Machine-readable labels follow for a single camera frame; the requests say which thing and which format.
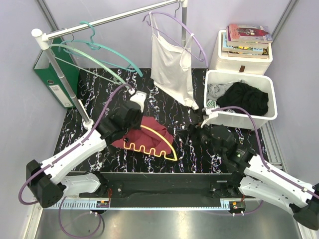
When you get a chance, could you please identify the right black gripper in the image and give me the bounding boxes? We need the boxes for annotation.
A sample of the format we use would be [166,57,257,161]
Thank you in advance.
[175,118,223,157]

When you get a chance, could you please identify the dark red tank top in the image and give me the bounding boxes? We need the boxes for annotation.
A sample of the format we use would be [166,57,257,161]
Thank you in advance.
[112,116,174,149]

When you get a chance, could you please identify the yellow hanger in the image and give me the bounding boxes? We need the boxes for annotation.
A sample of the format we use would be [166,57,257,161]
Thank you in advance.
[123,125,178,162]

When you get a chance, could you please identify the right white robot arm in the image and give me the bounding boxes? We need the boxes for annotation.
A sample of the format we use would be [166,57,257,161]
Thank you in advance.
[188,124,319,231]

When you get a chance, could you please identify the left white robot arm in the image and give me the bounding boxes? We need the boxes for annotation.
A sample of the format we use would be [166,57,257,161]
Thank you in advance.
[26,100,144,208]

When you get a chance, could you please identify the white tank top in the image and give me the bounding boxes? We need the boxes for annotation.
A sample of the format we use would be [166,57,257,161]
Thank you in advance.
[149,13,199,110]

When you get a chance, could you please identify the teal hanger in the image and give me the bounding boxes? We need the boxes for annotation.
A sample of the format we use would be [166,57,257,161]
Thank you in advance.
[61,21,143,77]

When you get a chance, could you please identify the light green hanger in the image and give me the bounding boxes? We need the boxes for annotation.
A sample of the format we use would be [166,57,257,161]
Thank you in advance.
[49,40,126,85]

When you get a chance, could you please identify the purple hanger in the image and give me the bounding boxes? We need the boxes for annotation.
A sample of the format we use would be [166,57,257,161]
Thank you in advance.
[142,0,208,68]

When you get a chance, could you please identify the white laundry bin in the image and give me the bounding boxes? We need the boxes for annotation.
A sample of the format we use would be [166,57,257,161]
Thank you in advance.
[203,70,278,129]

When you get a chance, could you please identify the green patterned garment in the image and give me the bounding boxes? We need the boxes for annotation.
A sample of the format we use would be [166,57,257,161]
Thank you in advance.
[206,100,220,109]

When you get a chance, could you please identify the black marbled mat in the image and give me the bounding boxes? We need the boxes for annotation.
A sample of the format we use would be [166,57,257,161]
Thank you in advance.
[48,68,269,174]

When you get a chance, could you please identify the grey garment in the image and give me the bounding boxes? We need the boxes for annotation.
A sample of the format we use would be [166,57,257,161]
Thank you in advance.
[206,82,235,102]

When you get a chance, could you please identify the black garment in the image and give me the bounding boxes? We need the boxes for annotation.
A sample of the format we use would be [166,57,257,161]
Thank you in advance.
[217,82,269,116]

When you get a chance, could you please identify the white storage box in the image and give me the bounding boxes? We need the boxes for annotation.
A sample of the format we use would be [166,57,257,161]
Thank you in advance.
[209,30,273,75]

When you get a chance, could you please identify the middle book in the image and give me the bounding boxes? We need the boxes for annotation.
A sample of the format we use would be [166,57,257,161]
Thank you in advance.
[222,32,268,54]

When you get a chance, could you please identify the green binder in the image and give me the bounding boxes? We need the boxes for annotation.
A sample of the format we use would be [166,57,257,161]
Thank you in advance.
[33,46,79,109]

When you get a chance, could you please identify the bottom book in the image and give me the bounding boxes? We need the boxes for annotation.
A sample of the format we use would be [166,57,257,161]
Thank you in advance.
[227,49,269,59]

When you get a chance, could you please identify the top pink book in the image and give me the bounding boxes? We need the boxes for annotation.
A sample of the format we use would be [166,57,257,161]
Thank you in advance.
[227,24,273,43]

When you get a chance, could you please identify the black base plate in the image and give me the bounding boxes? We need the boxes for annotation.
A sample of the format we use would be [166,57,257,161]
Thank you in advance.
[79,171,243,198]

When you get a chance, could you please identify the silver clothes rail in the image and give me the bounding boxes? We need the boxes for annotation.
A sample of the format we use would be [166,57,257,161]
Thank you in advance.
[31,0,188,129]

